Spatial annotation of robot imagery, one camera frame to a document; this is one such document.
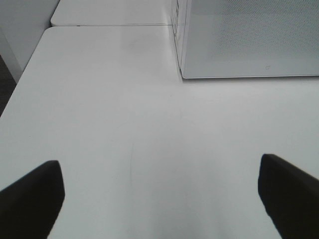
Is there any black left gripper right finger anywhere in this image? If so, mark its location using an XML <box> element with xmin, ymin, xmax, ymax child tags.
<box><xmin>258</xmin><ymin>154</ymin><xmax>319</xmax><ymax>239</ymax></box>

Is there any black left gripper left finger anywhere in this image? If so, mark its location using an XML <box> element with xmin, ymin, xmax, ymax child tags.
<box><xmin>0</xmin><ymin>160</ymin><xmax>65</xmax><ymax>239</ymax></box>

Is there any white microwave door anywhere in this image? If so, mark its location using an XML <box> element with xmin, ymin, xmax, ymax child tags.
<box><xmin>184</xmin><ymin>0</ymin><xmax>319</xmax><ymax>79</ymax></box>

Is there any white microwave oven body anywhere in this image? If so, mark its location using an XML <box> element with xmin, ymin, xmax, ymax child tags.
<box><xmin>170</xmin><ymin>0</ymin><xmax>192</xmax><ymax>78</ymax></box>

